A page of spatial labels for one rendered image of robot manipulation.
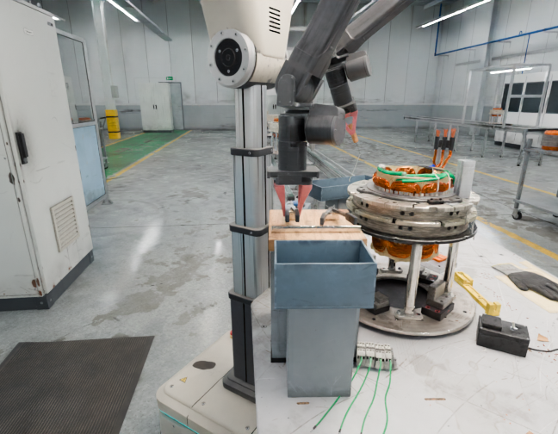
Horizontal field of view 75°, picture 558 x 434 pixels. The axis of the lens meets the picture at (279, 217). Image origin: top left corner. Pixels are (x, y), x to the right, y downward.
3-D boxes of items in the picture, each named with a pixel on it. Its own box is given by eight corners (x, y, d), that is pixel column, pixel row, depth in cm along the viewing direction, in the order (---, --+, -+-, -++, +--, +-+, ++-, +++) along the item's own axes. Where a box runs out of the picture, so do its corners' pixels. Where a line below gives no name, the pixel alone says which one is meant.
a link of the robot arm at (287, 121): (288, 108, 73) (272, 109, 69) (319, 109, 70) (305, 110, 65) (287, 144, 75) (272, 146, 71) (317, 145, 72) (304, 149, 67)
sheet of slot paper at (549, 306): (611, 309, 98) (612, 307, 97) (547, 313, 96) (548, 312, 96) (527, 262, 127) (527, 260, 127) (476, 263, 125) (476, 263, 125)
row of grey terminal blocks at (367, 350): (395, 357, 79) (397, 341, 78) (398, 373, 75) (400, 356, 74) (349, 352, 81) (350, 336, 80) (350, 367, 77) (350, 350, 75)
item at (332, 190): (360, 248, 138) (365, 174, 129) (378, 259, 129) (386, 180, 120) (302, 259, 128) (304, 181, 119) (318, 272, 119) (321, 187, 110)
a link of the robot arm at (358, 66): (332, 57, 112) (322, 43, 105) (369, 44, 107) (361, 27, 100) (337, 93, 111) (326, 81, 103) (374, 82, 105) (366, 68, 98)
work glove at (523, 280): (585, 302, 101) (587, 295, 101) (541, 305, 100) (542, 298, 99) (522, 264, 124) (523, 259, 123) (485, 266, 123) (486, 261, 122)
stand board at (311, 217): (367, 251, 70) (368, 238, 69) (268, 251, 70) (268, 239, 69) (346, 218, 89) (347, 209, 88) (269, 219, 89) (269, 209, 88)
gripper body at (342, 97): (355, 101, 114) (349, 77, 111) (356, 108, 105) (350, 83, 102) (335, 108, 116) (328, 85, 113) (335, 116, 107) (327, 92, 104)
